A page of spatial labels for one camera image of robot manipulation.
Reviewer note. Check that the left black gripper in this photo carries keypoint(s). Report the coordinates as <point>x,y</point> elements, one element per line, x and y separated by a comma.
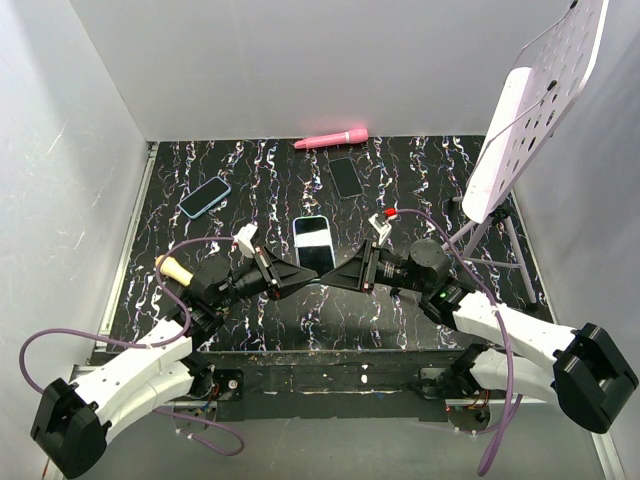
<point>278,273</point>

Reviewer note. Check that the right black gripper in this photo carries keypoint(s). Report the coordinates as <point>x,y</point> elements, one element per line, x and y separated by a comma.
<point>359,271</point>

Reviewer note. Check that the black phone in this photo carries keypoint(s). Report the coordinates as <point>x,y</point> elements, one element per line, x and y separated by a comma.
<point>345,178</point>

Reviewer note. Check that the blue cased phone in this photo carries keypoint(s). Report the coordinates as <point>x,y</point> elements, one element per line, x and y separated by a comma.
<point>204,198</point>

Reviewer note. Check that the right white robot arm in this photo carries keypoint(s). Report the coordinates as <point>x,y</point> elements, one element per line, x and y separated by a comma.
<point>581,371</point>

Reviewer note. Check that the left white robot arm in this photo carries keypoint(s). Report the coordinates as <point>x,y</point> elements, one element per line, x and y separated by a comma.
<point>75,421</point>

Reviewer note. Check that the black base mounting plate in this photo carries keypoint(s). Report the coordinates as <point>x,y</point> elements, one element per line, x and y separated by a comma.
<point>367,384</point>

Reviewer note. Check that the beige wooden toy piece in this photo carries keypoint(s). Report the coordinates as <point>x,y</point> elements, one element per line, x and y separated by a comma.
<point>170,267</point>

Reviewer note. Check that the pink microphone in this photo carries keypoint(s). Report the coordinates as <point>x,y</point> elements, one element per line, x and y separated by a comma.
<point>353,136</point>

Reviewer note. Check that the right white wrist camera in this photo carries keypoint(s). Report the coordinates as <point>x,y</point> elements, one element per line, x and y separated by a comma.
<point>381,223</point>

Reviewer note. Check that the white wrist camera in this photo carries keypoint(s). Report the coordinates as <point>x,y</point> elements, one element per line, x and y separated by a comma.
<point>243,239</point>
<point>381,223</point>

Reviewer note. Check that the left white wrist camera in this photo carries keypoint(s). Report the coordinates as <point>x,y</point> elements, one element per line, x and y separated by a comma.
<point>243,239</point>

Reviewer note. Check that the aluminium frame rail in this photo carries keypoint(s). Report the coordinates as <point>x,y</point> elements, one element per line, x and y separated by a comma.
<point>92,213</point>

